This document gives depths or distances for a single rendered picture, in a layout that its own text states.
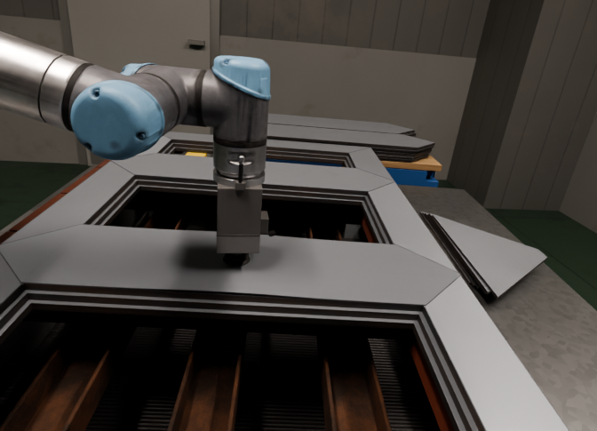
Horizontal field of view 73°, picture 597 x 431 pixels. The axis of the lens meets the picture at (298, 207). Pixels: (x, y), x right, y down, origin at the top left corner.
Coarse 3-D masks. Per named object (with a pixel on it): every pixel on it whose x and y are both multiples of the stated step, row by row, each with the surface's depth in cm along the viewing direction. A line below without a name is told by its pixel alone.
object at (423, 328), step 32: (320, 160) 129; (128, 192) 91; (192, 192) 97; (288, 192) 98; (320, 192) 99; (352, 192) 99; (96, 224) 75; (32, 288) 56; (64, 288) 56; (96, 288) 56; (0, 320) 50; (256, 320) 57; (288, 320) 57; (320, 320) 58; (352, 320) 58; (384, 320) 58; (416, 320) 59; (448, 384) 48
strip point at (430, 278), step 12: (408, 252) 73; (408, 264) 69; (420, 264) 69; (432, 264) 70; (420, 276) 66; (432, 276) 66; (444, 276) 66; (456, 276) 66; (420, 288) 62; (432, 288) 63; (444, 288) 63
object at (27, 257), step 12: (72, 228) 70; (36, 240) 66; (48, 240) 66; (60, 240) 66; (12, 252) 62; (24, 252) 62; (36, 252) 62; (48, 252) 62; (12, 264) 59; (24, 264) 59; (36, 264) 59; (24, 276) 57
